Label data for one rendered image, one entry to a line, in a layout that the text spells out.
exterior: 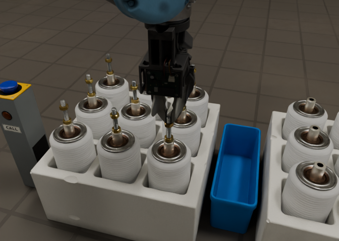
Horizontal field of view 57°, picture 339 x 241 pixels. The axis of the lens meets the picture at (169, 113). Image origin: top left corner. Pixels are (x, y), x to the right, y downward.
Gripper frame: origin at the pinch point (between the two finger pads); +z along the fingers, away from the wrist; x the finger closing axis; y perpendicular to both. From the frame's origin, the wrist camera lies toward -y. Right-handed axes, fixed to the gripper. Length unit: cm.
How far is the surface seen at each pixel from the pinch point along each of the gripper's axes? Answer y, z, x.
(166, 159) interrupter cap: 3.6, 9.1, 0.1
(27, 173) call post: -3, 29, -41
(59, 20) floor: -134, 34, -102
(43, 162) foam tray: 3.0, 16.5, -29.8
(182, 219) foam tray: 8.5, 21.3, 4.6
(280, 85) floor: -77, 34, 35
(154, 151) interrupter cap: 1.7, 9.1, -2.9
